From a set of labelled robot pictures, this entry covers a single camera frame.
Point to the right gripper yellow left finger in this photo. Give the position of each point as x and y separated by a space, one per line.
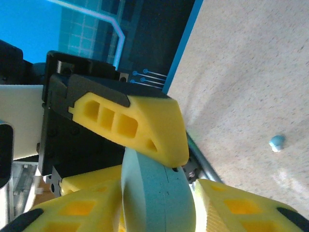
72 217

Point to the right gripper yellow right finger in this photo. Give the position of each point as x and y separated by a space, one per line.
229 217

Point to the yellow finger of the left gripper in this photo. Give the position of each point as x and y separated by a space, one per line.
154 130
91 177

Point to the blue earbud charging case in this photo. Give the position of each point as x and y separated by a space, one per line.
157 198

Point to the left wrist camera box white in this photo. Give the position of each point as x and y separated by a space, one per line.
21 116

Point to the aluminium side rail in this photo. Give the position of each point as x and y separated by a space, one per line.
205 162

